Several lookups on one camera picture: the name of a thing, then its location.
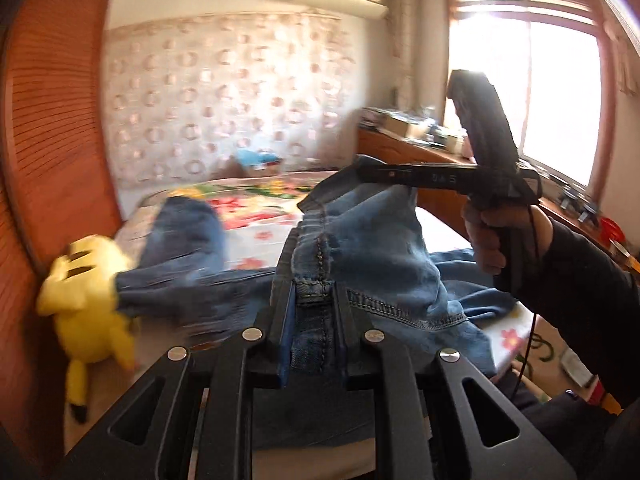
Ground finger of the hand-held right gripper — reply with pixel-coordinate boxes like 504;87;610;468
345;156;418;188

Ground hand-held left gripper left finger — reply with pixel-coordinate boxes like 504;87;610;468
60;225;302;480

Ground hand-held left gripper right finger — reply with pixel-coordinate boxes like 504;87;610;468
327;280;581;480

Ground blue denim pants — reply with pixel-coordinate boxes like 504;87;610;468
112;180;523;453

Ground person's right forearm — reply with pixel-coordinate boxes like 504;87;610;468
500;220;640;411

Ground person's right hand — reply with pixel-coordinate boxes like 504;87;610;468
460;202;553;291

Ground wooden cabinet counter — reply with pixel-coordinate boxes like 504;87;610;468
357;110;640;273

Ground open cardboard box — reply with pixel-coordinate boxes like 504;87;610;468
382;112;433;139

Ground wooden-framed window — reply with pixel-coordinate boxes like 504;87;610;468
442;0;621;196

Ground small cardboard box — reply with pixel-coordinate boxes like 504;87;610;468
237;157;285;179

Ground patterned window curtain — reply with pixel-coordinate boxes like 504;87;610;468
387;0;416;106

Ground blue plastic bag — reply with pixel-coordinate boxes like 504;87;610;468
235;147;276;167

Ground red round container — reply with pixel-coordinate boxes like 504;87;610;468
597;216;621;243

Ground yellow plush toy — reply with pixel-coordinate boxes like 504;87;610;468
37;235;138;423

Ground wooden slatted wardrobe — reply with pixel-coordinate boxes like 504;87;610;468
0;0;123;461

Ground circle-patterned wall curtain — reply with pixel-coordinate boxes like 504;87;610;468
102;12;358;191

